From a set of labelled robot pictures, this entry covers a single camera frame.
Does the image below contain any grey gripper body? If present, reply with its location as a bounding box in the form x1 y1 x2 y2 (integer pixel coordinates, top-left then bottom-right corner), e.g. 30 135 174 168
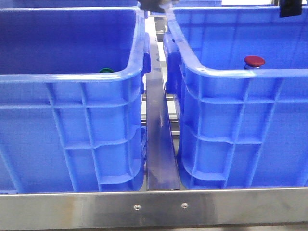
138 0 179 13

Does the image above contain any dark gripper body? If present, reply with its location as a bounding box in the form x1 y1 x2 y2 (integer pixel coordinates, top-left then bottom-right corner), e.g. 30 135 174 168
280 0 302 17

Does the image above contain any red mushroom push button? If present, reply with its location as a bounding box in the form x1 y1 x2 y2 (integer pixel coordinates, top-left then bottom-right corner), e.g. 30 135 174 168
244 55 265 70

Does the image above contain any rear centre blue bin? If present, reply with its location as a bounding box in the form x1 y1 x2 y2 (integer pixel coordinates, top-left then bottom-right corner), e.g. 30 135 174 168
175 0 222 7

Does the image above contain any green mushroom push button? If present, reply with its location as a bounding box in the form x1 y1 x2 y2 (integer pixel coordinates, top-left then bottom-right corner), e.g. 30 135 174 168
99 68 114 73

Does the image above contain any left blue plastic bin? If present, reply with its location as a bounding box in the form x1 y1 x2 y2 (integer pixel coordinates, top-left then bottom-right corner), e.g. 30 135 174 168
0 7 151 195

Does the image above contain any blue plastic bin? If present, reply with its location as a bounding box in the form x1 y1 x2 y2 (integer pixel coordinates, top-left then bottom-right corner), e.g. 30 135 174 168
0 7 151 195
164 6 308 189

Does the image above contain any right blue plastic bin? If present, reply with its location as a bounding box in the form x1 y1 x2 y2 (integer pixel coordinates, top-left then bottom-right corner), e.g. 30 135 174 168
164 6 308 189

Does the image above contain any rear left blue bin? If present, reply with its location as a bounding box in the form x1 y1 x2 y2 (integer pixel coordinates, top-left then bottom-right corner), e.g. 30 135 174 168
0 0 138 9

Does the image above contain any steel divider bar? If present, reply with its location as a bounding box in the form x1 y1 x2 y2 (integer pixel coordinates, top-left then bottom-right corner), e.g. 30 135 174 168
146 33 180 191

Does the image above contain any steel shelf front rail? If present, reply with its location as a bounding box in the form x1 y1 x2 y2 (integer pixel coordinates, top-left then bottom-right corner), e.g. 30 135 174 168
0 188 308 230

